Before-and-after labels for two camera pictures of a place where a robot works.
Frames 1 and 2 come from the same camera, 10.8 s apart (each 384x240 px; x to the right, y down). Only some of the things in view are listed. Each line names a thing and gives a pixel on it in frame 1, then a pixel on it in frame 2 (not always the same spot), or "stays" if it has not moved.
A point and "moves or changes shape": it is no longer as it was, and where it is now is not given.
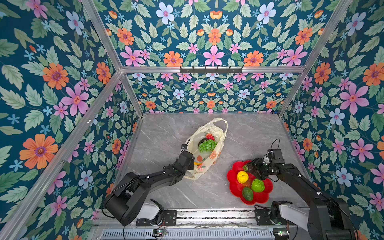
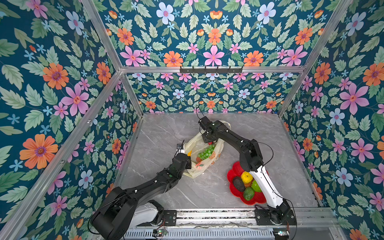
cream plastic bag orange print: x=203 y=161 moves or changes shape
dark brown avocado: x=202 y=141 moves or changes shape
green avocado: x=247 y=193 stays
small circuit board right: x=281 y=233 stays
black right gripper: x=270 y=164 to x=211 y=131
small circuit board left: x=159 y=232 stays
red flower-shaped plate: x=236 y=187 stays
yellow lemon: x=242 y=177 moves or changes shape
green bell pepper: x=257 y=185 stays
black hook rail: x=211 y=70 stays
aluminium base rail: x=206 y=224 stays
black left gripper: x=191 y=162 stays
